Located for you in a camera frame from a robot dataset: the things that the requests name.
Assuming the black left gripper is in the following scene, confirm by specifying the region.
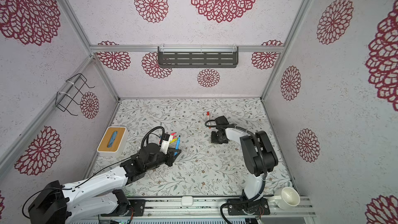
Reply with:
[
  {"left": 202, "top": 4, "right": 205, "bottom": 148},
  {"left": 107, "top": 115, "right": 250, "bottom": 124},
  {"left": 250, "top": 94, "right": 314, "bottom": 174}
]
[{"left": 146, "top": 147, "right": 182, "bottom": 172}]

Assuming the blue highlighter pen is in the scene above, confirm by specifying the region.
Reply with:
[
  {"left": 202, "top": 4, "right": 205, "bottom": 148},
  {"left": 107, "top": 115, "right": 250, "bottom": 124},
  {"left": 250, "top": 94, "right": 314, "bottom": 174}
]
[{"left": 175, "top": 136, "right": 180, "bottom": 149}]

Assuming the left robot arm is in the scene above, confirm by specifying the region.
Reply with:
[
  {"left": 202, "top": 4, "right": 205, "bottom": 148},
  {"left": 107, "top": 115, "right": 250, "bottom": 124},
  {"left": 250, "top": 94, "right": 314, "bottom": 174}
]
[{"left": 23, "top": 143, "right": 181, "bottom": 224}]

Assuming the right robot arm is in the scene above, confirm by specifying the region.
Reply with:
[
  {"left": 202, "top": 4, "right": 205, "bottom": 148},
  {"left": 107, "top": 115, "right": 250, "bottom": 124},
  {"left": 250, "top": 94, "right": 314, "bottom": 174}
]
[{"left": 205, "top": 116, "right": 278, "bottom": 201}]

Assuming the small white box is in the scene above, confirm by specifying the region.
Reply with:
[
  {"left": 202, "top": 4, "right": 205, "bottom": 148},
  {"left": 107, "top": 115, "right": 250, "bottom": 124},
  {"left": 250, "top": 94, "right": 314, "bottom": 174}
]
[{"left": 181, "top": 196, "right": 194, "bottom": 207}]

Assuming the white wooden-top tissue box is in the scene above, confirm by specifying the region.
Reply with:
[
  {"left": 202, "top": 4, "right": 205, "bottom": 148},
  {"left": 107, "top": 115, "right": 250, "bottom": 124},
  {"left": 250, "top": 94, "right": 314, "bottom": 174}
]
[{"left": 97, "top": 126, "right": 129, "bottom": 157}]

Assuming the white mug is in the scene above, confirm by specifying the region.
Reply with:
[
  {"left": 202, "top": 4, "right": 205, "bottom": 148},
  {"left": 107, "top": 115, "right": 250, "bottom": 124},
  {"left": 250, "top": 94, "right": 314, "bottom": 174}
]
[{"left": 267, "top": 187, "right": 301, "bottom": 211}]

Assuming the black corrugated left cable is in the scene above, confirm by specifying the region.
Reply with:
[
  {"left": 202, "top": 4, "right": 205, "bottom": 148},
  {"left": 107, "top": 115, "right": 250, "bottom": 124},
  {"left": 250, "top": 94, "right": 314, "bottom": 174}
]
[{"left": 140, "top": 125, "right": 165, "bottom": 150}]

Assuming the black corrugated cable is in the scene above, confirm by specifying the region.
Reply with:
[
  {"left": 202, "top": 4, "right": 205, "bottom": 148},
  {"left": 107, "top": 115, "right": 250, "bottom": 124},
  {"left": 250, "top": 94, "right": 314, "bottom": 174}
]
[
  {"left": 140, "top": 125, "right": 165, "bottom": 150},
  {"left": 204, "top": 119, "right": 268, "bottom": 224}
]

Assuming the black corrugated right cable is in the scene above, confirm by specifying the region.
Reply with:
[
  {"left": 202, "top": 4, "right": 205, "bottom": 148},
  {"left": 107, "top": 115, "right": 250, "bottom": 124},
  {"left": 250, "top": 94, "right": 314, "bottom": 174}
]
[{"left": 204, "top": 119, "right": 268, "bottom": 224}]

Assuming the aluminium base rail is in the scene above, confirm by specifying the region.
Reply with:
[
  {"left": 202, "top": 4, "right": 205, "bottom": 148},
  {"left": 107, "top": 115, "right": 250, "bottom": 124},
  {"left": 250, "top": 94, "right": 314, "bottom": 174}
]
[{"left": 79, "top": 197, "right": 316, "bottom": 224}]

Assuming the dark metal wall shelf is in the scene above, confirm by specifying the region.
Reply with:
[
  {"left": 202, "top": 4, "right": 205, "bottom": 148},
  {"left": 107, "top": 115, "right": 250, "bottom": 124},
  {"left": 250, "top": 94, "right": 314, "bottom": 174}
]
[{"left": 157, "top": 46, "right": 239, "bottom": 68}]

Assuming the black wire wall rack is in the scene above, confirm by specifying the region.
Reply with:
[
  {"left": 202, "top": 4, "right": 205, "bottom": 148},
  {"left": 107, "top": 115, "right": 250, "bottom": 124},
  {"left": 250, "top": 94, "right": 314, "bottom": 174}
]
[{"left": 55, "top": 73, "right": 95, "bottom": 116}]

